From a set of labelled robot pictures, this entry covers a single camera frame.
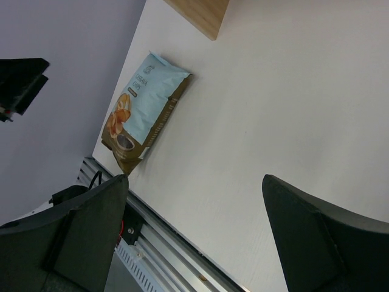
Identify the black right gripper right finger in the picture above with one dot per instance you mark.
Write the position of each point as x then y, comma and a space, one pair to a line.
323, 247

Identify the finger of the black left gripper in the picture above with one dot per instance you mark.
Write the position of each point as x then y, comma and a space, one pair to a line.
21, 81

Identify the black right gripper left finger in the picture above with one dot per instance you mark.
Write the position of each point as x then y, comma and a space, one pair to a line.
67, 247

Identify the light blue cassava chips bag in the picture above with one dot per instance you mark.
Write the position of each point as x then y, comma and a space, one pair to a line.
142, 110

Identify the wooden two-tier shelf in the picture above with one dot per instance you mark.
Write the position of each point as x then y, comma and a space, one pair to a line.
205, 15

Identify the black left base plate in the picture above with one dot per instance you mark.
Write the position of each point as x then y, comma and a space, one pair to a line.
131, 225

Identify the white slotted cable duct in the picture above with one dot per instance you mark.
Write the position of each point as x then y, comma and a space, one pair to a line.
139, 268

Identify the aluminium mounting rail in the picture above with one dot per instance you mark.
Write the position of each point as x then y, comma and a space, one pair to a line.
181, 266

